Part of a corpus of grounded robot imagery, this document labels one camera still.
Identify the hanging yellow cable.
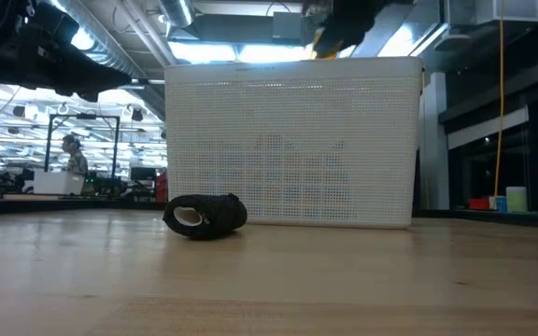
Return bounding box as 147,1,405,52
492,18,505,198

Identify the black window table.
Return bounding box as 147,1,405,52
413,208,538,231

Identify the black metal stand frame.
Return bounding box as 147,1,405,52
43,113,121,192

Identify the person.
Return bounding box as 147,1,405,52
61,133,90,177

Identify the black bandage roll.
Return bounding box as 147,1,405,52
162,192,248,242

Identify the white box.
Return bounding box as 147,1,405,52
33,170,86,196

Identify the pale green container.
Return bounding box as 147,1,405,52
505,186,529,214

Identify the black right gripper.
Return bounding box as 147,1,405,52
318,0,416,58

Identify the red tool cart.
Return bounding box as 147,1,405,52
155,171,168,203

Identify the white perforated plastic basket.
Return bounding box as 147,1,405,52
163,56,425,230

